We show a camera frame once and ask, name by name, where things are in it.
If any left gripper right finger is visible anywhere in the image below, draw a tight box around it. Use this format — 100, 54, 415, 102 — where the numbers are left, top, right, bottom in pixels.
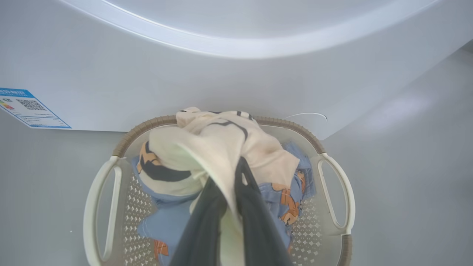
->
235, 156, 294, 266

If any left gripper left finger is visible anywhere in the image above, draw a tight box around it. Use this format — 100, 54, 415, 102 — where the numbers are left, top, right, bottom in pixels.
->
168, 177, 228, 266

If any blue bear print garment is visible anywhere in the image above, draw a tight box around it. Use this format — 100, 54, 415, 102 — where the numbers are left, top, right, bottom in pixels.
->
259, 142, 317, 252
131, 155, 207, 266

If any cream garment with black print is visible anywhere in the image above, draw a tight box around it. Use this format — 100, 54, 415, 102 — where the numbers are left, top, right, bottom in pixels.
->
137, 107, 300, 266

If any cream perforated laundry basket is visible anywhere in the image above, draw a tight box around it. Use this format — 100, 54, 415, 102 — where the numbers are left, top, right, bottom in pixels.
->
83, 115, 356, 266

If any white front-load washing machine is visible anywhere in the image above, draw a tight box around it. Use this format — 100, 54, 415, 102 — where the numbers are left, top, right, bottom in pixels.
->
0, 0, 473, 141

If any blue energy label sticker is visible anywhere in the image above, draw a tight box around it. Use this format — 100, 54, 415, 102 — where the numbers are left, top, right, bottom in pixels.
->
0, 88, 72, 129

